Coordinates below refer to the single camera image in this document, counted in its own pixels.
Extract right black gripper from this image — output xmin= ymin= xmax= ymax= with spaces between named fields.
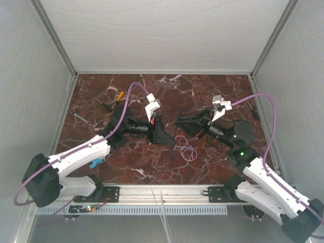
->
xmin=174 ymin=106 xmax=235 ymax=148

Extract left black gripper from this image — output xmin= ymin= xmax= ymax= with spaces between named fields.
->
xmin=124 ymin=114 xmax=178 ymax=146

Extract black zip tie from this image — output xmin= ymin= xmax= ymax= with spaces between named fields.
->
xmin=174 ymin=126 xmax=178 ymax=138

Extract white wire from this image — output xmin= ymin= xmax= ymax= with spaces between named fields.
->
xmin=174 ymin=136 xmax=198 ymax=161

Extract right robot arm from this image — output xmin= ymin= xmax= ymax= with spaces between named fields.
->
xmin=176 ymin=108 xmax=323 ymax=242

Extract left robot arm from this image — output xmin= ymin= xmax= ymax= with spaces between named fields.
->
xmin=22 ymin=105 xmax=175 ymax=208

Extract white zip ties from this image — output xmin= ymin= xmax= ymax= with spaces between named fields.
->
xmin=159 ymin=193 xmax=174 ymax=243

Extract black tool at right edge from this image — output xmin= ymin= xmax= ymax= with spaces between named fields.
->
xmin=247 ymin=102 xmax=260 ymax=121

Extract blue plastic fitting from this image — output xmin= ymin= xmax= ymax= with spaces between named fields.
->
xmin=89 ymin=158 xmax=103 ymax=169

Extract silver wrench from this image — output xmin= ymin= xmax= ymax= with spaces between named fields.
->
xmin=71 ymin=111 xmax=91 ymax=125

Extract small circuit board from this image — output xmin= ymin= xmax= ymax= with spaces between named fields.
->
xmin=68 ymin=204 xmax=102 ymax=214

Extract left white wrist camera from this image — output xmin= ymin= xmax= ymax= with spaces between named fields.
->
xmin=145 ymin=93 xmax=161 ymax=121

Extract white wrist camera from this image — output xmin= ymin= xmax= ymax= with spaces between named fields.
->
xmin=145 ymin=93 xmax=161 ymax=121
xmin=212 ymin=95 xmax=232 ymax=122

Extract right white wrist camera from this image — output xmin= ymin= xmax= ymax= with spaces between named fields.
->
xmin=212 ymin=95 xmax=232 ymax=122

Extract orange handled screwdriver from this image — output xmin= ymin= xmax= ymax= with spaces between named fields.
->
xmin=95 ymin=91 xmax=125 ymax=112

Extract aluminium front rail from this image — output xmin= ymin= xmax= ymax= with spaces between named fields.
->
xmin=27 ymin=184 xmax=301 ymax=206

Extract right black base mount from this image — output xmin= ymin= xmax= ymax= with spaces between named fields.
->
xmin=201 ymin=175 xmax=246 ymax=203

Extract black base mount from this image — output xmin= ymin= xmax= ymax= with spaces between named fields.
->
xmin=74 ymin=174 xmax=120 ymax=203
xmin=201 ymin=175 xmax=246 ymax=203

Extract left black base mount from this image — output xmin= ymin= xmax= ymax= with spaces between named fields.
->
xmin=74 ymin=174 xmax=120 ymax=203

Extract blue slotted cable duct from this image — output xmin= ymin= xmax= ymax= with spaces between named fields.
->
xmin=36 ymin=205 xmax=228 ymax=216

